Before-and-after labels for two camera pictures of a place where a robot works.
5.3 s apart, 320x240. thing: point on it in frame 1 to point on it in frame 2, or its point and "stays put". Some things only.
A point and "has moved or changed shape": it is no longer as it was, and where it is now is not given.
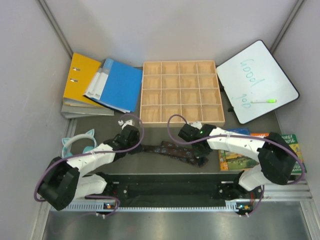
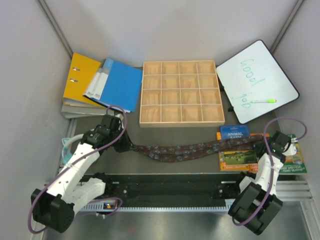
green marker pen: [268, 101] stays put
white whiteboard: [256, 82] stays put
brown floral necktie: [181, 152] has moved or changed shape
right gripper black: [199, 154] to [257, 147]
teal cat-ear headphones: [66, 151] stays put
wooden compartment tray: [190, 88] stays put
